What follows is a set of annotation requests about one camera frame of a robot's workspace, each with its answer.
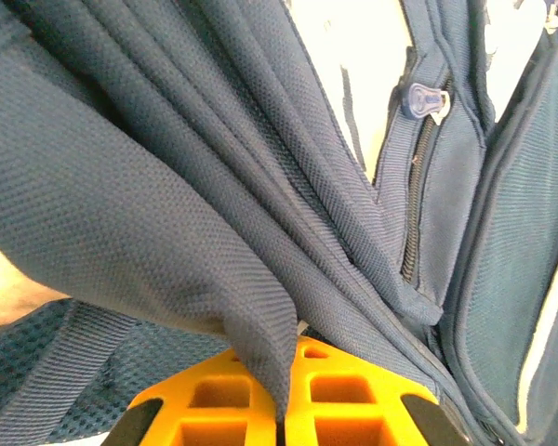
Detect navy blue backpack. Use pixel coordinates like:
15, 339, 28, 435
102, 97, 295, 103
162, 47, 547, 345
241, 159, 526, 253
0, 0, 558, 446

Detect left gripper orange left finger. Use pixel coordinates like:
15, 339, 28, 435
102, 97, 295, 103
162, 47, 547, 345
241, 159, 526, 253
102, 350, 280, 446

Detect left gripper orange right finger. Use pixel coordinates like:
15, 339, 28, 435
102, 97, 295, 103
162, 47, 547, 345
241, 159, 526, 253
283, 336, 471, 446

